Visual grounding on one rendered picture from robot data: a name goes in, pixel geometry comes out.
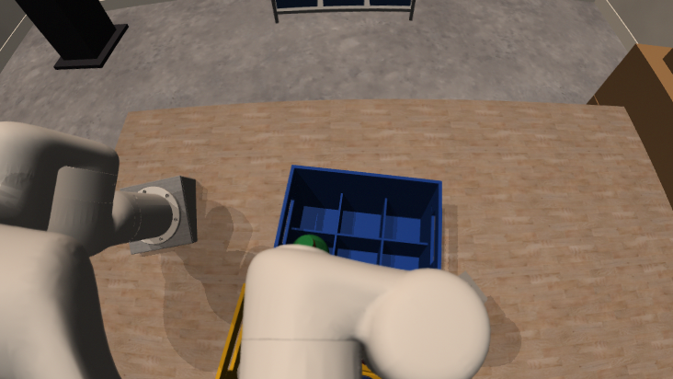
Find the blue crate with dividers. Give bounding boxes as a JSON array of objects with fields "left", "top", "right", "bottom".
[{"left": 273, "top": 165, "right": 442, "bottom": 270}]

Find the orange divided crate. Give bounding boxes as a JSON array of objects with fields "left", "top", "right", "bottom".
[{"left": 215, "top": 283, "right": 381, "bottom": 379}]

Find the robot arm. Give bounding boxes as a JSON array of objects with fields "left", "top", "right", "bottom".
[{"left": 0, "top": 121, "right": 491, "bottom": 379}]

